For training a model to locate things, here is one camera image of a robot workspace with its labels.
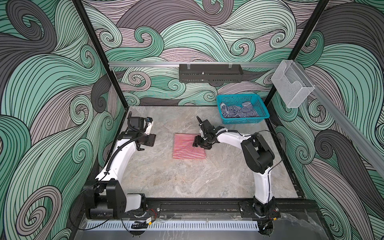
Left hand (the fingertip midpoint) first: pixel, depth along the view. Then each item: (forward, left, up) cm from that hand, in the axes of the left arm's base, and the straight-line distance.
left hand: (149, 136), depth 84 cm
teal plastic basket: (+42, -62, -8) cm, 75 cm away
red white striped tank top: (0, -20, -13) cm, 24 cm away
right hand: (+2, -28, -13) cm, 31 cm away
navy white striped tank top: (+33, -68, -11) cm, 76 cm away
